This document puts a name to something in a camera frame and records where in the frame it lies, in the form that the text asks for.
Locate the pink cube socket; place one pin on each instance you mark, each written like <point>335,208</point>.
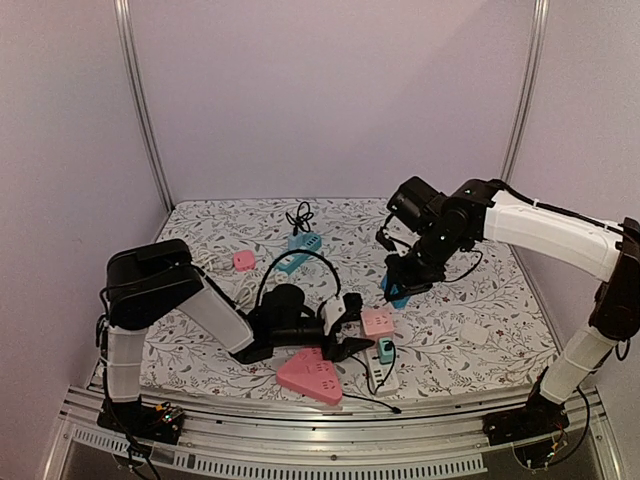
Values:
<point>377,323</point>

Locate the light blue charger plug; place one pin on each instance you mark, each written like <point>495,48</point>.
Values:
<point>296,241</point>

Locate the pink flat plug adapter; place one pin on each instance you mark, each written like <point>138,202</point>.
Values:
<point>244,260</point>

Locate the floral table mat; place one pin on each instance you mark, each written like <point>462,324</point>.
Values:
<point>484,286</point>

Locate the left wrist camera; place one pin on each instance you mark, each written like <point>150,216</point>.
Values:
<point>340,309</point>

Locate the left aluminium frame post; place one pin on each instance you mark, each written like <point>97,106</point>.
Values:
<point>135,80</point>

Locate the pink power strip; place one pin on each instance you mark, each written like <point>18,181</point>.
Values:
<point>309,374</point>

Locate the teal small adapter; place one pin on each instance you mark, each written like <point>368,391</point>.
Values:
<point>385,350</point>

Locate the teal power strip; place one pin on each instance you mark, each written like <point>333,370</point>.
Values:
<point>291,262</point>

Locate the blue plug adapter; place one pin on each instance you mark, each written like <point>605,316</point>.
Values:
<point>391,294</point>

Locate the aluminium frame post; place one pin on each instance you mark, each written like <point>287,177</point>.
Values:
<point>527,90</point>
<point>135,80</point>

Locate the white power strip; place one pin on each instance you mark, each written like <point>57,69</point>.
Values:
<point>382,378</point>

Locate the white square adapter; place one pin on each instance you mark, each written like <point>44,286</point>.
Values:
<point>474,333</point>

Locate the aluminium front rail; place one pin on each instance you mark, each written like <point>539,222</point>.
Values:
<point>429,438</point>

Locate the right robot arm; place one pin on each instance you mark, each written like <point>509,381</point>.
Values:
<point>493,211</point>

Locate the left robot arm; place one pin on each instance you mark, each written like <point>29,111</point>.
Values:
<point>148,286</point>

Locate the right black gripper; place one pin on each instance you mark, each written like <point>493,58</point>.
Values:
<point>409,282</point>

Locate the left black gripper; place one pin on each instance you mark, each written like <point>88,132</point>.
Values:
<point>342,352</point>

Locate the right aluminium frame post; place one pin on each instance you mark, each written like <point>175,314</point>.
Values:
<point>527,90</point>

